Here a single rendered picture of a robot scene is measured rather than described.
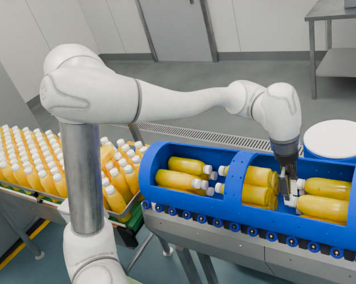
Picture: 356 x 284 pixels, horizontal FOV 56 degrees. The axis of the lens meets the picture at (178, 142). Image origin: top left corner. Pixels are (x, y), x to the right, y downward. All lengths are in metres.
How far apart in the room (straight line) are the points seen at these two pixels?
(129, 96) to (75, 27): 5.92
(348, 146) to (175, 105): 1.00
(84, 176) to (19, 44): 5.12
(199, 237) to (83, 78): 1.03
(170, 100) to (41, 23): 5.52
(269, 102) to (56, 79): 0.56
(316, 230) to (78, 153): 0.77
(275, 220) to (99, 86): 0.78
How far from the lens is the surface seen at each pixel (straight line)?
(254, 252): 1.44
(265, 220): 1.23
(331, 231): 1.18
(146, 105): 0.71
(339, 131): 1.69
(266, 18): 4.69
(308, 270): 1.40
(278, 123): 0.97
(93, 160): 0.93
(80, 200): 0.99
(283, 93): 0.95
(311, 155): 1.60
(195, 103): 0.80
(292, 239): 1.33
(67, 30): 6.48
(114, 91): 0.68
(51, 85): 0.67
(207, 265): 2.14
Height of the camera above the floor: 2.04
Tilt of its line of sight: 34 degrees down
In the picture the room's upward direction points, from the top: 19 degrees counter-clockwise
